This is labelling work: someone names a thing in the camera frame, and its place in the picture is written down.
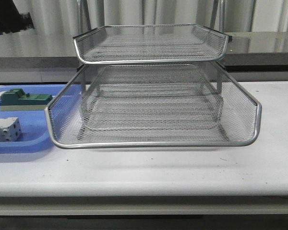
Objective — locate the silver mesh bottom tray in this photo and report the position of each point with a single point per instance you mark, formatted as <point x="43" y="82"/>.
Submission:
<point x="151" y="113"/>

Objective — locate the silver mesh tray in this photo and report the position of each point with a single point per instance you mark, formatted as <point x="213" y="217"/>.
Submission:
<point x="238" y="125"/>
<point x="129" y="44"/>
<point x="151" y="113"/>

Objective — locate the green electrical switch module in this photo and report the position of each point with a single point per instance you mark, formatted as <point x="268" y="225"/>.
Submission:
<point x="18" y="100"/>

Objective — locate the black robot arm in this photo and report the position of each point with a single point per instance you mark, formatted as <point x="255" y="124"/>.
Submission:
<point x="11" y="21"/>

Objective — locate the silver mesh top tray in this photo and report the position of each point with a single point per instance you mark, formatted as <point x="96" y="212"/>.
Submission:
<point x="129" y="44"/>

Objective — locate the white circuit breaker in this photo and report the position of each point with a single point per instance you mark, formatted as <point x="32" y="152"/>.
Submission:
<point x="10" y="129"/>

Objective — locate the grey metal rack frame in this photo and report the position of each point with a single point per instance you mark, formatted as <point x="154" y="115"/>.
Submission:
<point x="151" y="84"/>

